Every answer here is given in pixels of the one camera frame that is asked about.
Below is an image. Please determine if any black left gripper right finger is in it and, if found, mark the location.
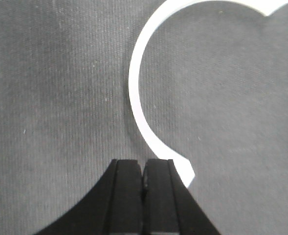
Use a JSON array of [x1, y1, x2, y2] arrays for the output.
[[143, 159, 220, 235]]

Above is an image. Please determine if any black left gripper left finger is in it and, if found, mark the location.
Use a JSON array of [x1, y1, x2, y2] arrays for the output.
[[38, 160, 142, 235]]

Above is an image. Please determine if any white curved PVC pipe clamp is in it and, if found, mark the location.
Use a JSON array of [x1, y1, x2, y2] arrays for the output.
[[128, 0, 288, 188]]

